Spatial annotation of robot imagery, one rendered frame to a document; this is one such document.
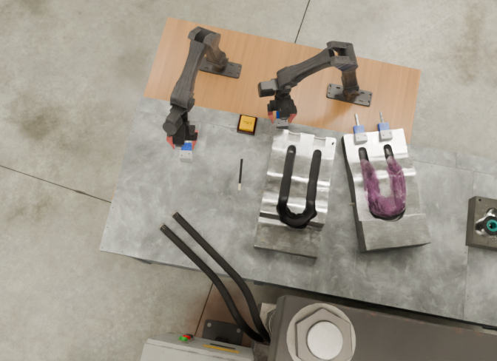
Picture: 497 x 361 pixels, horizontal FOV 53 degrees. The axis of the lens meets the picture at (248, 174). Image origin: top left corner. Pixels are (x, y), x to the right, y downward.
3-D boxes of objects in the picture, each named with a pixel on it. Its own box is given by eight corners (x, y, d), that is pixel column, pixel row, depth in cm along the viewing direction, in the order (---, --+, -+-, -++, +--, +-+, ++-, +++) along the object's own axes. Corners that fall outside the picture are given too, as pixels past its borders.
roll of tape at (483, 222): (489, 240, 201) (494, 240, 197) (474, 226, 202) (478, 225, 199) (502, 227, 202) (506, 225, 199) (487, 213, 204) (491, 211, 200)
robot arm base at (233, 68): (238, 71, 219) (242, 57, 220) (194, 61, 220) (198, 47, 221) (239, 78, 226) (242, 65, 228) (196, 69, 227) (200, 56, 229)
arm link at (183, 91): (188, 109, 184) (215, 29, 180) (165, 100, 184) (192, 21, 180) (195, 110, 196) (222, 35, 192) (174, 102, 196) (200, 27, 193)
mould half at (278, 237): (274, 135, 219) (276, 123, 206) (333, 145, 218) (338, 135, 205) (253, 247, 206) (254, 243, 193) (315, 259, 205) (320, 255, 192)
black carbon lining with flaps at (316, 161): (286, 145, 211) (288, 137, 202) (324, 152, 210) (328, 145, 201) (272, 225, 202) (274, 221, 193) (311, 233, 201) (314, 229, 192)
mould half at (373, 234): (341, 139, 219) (345, 130, 208) (399, 132, 220) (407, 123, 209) (360, 253, 206) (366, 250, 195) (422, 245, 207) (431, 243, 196)
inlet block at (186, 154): (183, 133, 219) (181, 129, 214) (194, 133, 219) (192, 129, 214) (180, 162, 216) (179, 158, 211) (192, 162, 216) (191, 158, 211)
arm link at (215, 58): (221, 69, 218) (210, 45, 186) (207, 64, 219) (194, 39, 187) (226, 56, 219) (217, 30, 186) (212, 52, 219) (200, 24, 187)
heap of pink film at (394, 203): (356, 160, 210) (359, 154, 203) (397, 154, 211) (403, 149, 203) (366, 220, 204) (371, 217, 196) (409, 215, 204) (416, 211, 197)
